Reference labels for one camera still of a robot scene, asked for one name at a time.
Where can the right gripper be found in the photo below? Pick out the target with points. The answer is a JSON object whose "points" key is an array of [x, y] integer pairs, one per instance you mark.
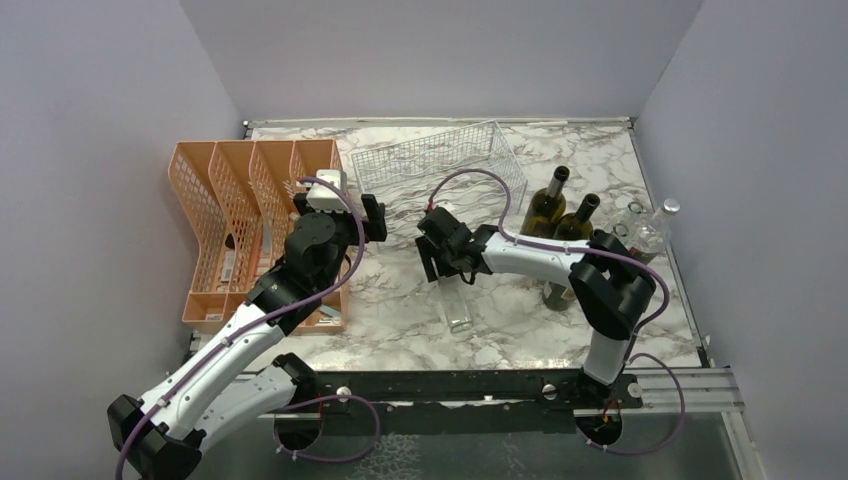
{"points": [[427, 251]]}

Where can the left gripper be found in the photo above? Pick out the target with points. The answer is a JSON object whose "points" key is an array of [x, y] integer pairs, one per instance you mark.
{"points": [[374, 226]]}

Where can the green wine bottle brown label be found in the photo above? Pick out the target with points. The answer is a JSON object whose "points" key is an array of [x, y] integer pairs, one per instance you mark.
{"points": [[546, 206]]}

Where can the green wine bottle white label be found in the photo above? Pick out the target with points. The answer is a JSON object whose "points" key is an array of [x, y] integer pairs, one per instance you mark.
{"points": [[557, 297]]}

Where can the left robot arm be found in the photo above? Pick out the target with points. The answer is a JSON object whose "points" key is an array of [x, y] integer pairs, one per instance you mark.
{"points": [[166, 432]]}

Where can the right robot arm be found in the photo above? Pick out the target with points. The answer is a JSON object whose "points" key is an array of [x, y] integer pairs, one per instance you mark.
{"points": [[612, 288]]}

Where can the dark green wine bottle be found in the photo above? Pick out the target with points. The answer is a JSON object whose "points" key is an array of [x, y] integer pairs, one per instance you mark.
{"points": [[577, 225]]}

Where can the clear bottle silver cap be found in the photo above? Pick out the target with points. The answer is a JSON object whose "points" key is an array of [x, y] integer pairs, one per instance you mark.
{"points": [[651, 236]]}

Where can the orange plastic file organizer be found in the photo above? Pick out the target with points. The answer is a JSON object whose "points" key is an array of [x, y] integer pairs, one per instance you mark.
{"points": [[238, 197]]}

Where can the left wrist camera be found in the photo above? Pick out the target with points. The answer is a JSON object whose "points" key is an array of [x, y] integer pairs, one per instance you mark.
{"points": [[326, 189]]}

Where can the white wire wine rack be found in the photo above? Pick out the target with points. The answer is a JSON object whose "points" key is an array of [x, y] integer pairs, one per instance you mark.
{"points": [[404, 173]]}

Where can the black mounting rail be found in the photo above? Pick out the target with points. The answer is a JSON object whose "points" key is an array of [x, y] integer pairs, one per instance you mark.
{"points": [[358, 403]]}

